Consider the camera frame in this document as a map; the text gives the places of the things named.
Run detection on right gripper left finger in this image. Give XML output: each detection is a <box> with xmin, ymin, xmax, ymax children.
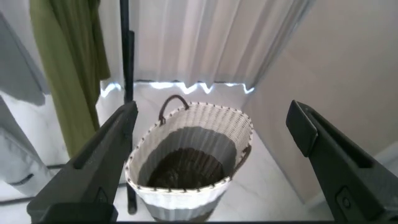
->
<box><xmin>26</xmin><ymin>100</ymin><xmax>139</xmax><ymax>223</ymax></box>

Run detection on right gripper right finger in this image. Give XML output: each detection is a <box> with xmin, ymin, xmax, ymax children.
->
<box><xmin>285</xmin><ymin>99</ymin><xmax>398</xmax><ymax>223</ymax></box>

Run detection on green garment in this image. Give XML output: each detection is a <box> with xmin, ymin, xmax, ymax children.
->
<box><xmin>29</xmin><ymin>0</ymin><xmax>111</xmax><ymax>158</ymax></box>

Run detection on pale grey trousers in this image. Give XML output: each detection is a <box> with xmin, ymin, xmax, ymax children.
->
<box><xmin>0</xmin><ymin>12</ymin><xmax>55</xmax><ymax>197</ymax></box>

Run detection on white curtain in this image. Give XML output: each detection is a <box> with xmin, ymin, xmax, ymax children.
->
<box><xmin>98</xmin><ymin>0</ymin><xmax>315</xmax><ymax>91</ymax></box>

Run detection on white laundry basket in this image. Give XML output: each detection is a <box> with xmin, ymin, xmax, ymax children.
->
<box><xmin>124</xmin><ymin>94</ymin><xmax>254</xmax><ymax>222</ymax></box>

